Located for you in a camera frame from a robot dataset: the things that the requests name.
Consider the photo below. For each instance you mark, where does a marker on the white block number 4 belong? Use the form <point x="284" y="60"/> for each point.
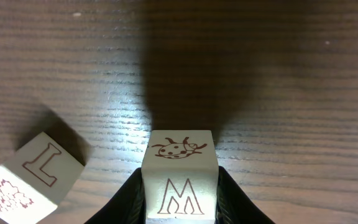
<point x="36" y="180"/>

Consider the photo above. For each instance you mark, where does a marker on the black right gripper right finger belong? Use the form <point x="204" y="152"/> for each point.
<point x="233" y="206"/>

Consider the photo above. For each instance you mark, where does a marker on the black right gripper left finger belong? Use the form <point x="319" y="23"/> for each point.
<point x="127" y="206"/>

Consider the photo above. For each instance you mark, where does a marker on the white block letter M ladybug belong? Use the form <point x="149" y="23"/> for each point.
<point x="180" y="176"/>

